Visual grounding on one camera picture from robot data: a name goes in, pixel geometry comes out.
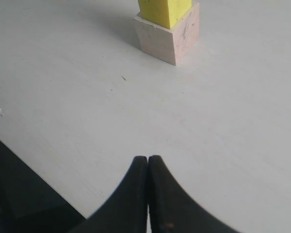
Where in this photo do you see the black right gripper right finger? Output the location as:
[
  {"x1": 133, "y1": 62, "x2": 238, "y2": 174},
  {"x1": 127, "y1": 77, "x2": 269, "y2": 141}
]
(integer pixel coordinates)
[{"x1": 148, "y1": 155, "x2": 237, "y2": 233}]

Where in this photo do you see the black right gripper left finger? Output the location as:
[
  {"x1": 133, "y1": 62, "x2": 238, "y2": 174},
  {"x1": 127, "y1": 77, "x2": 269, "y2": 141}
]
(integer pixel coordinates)
[{"x1": 70, "y1": 156, "x2": 147, "y2": 233}]

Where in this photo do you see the large pale wooden cube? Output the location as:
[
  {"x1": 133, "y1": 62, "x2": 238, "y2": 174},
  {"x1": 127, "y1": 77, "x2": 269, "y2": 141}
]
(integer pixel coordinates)
[{"x1": 133, "y1": 1, "x2": 200, "y2": 66}]

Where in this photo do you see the yellow cube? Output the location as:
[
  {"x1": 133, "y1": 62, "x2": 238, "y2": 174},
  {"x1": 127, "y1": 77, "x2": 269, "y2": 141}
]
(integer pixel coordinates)
[{"x1": 138, "y1": 0, "x2": 192, "y2": 29}]

